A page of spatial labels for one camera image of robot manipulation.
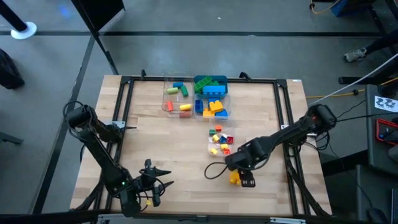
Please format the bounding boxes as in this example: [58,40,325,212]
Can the large green building block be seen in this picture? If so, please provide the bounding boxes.
[193,75,213,93]

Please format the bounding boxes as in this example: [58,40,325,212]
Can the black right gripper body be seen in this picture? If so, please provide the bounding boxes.
[224,149,259,172]

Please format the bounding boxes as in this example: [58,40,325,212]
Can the clear container for cylinders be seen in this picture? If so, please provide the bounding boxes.
[161,76,195,119]

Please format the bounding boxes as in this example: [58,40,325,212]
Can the black aluminium table frame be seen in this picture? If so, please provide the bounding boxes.
[70,73,332,218]

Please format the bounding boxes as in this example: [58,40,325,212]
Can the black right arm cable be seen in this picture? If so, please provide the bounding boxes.
[203,161,233,180]

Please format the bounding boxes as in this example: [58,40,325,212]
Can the black partition panel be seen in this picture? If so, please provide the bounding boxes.
[70,0,126,75]

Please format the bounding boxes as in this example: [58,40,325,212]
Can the white cable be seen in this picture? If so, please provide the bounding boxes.
[307,52,398,107]

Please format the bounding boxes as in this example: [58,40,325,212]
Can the printed marker paper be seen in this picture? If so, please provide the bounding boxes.
[374,95,398,113]

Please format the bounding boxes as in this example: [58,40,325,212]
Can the large blue building block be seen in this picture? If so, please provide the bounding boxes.
[202,85,226,95]

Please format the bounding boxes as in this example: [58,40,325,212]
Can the small clear plastic container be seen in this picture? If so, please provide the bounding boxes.
[206,119,236,158]

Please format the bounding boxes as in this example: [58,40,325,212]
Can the person's leg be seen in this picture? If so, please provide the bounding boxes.
[365,29,398,56]

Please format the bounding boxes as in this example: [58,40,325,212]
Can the red tool case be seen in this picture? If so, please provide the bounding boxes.
[374,118,398,151]

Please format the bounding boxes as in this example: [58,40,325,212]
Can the dark grey cart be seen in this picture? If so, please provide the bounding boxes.
[365,83,398,170]

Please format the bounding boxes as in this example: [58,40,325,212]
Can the teal plastic bin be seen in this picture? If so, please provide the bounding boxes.
[193,75,229,96]

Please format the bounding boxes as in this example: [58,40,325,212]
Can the yellow floor cable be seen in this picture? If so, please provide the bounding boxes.
[308,0,343,16]
[305,77,398,100]

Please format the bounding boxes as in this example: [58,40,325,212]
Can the black stanchion white base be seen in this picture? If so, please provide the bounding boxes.
[0,0,38,40]

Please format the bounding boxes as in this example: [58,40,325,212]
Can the black bag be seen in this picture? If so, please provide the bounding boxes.
[0,49,25,90]

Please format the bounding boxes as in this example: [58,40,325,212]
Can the blue box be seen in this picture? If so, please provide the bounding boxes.
[330,0,376,17]

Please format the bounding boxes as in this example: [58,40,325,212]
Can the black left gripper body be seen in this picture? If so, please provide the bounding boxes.
[138,158,163,208]

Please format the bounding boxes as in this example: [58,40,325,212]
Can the person's shoe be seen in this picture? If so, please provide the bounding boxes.
[343,47,368,63]

